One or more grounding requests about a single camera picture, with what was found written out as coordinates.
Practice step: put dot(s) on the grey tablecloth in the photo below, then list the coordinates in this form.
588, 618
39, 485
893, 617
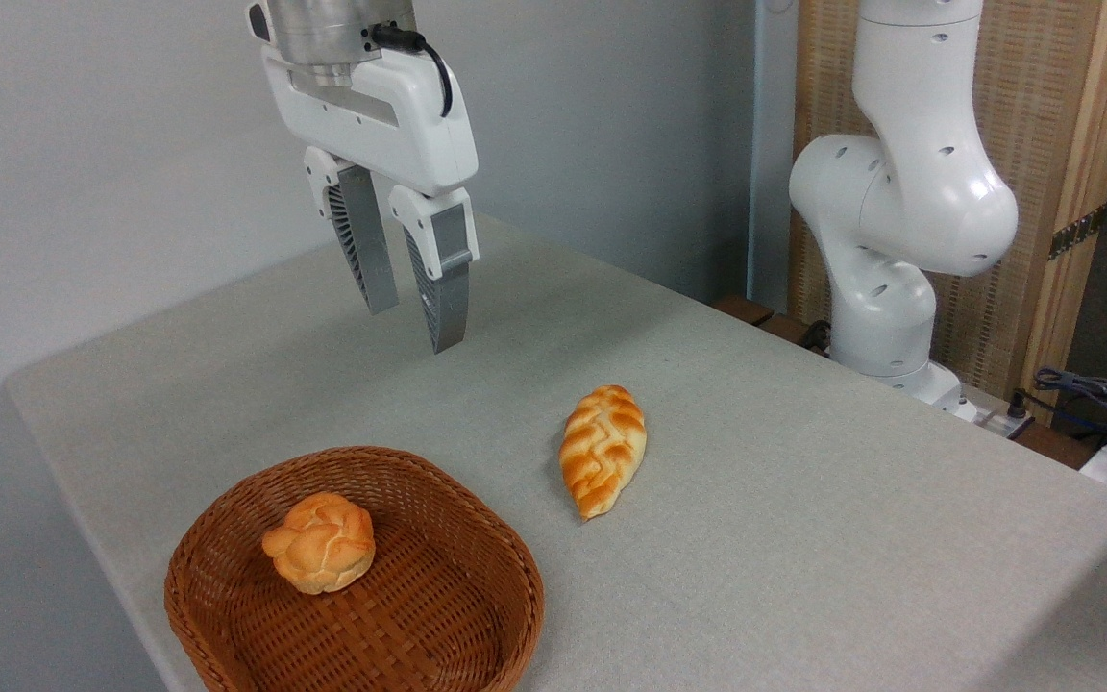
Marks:
755, 500

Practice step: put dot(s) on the round bread roll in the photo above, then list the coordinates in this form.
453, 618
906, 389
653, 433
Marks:
320, 543

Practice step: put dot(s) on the long braided bread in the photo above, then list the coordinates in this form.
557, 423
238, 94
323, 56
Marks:
602, 447

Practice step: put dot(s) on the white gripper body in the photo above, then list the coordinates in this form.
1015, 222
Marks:
400, 125

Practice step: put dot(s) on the brown wicker basket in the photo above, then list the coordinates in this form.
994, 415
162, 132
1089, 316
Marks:
438, 596

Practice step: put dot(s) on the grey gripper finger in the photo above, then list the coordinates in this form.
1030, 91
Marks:
366, 240
448, 288

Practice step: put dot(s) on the brass hinge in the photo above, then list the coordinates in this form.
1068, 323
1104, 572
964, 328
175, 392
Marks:
1077, 233

